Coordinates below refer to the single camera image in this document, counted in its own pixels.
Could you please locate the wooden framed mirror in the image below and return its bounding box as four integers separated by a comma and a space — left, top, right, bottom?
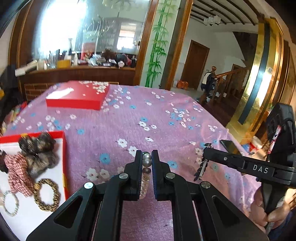
9, 0, 160, 70

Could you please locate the red open gift box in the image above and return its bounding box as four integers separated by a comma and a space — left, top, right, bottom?
1, 131, 69, 240

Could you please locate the wooden dresser counter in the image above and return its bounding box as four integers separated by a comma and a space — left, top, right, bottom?
17, 65, 139, 101

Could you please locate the black spiky hair clip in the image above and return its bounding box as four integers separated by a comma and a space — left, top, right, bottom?
194, 143, 212, 181

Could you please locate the red plaid scrunchie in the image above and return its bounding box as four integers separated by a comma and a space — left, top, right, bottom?
4, 153, 34, 197

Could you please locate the wooden door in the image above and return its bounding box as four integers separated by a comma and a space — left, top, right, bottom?
181, 40, 210, 90

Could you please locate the grey pearl bead bracelet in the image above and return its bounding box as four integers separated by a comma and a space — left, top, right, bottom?
138, 151, 153, 200

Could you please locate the dark organza scrunchie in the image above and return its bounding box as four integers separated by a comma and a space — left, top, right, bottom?
18, 132, 59, 179

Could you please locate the leopard print hair tie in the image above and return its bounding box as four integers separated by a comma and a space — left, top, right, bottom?
33, 178, 61, 212

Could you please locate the pink floral bedspread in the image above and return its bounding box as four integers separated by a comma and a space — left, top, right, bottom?
4, 85, 259, 240

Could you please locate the white pearl bracelet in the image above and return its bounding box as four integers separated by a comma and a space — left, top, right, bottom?
2, 190, 20, 217

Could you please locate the black smartphone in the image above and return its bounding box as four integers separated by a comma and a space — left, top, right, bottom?
220, 140, 241, 155

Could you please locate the bamboo painted glass panel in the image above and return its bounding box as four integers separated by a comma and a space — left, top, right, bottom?
140, 0, 181, 88

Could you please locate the wooden stair railing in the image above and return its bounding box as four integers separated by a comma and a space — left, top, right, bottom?
198, 64, 249, 113

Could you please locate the red gift box lid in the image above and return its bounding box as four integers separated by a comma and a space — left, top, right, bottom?
46, 80, 110, 110

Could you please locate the yellow box on dresser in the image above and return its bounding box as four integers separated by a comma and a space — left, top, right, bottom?
57, 59, 71, 68

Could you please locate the person right hand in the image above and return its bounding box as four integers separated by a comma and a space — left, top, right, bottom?
250, 185, 295, 233

